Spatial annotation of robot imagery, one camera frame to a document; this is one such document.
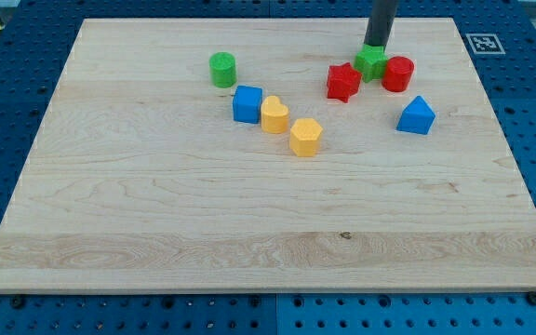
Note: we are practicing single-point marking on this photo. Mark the red star block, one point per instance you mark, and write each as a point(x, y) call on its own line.
point(343, 82)

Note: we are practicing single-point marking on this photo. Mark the green star block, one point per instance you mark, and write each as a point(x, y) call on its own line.
point(371, 62)

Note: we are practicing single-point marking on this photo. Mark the yellow hexagon block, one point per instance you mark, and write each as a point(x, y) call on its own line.
point(305, 136)

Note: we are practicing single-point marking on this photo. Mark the yellow heart block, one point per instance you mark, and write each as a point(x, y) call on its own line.
point(274, 115)

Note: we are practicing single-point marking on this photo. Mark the blue cube block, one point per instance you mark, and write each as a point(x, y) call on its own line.
point(246, 104)

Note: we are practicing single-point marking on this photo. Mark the light wooden board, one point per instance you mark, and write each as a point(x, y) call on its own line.
point(139, 180)

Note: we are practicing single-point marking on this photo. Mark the green cylinder block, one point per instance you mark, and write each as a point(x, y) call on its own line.
point(222, 67)

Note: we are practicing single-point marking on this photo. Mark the blue triangle block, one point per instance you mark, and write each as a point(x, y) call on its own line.
point(417, 117)

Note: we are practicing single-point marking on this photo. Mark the red cylinder block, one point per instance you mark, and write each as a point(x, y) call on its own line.
point(397, 74)

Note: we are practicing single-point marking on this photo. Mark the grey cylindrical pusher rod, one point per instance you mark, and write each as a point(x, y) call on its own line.
point(380, 22)

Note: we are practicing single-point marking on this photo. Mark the white fiducial marker tag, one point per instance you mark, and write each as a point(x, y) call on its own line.
point(485, 44)

